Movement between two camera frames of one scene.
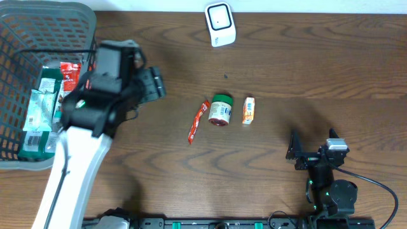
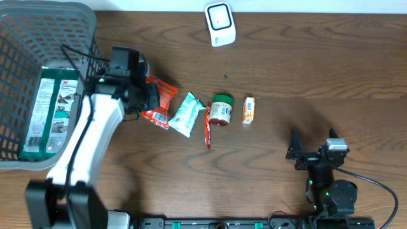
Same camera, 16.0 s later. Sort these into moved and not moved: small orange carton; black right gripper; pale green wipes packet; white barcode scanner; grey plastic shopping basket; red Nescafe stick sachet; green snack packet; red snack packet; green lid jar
Moved: red snack packet; pale green wipes packet; red Nescafe stick sachet
Not moved: green snack packet; black right gripper; grey plastic shopping basket; small orange carton; white barcode scanner; green lid jar
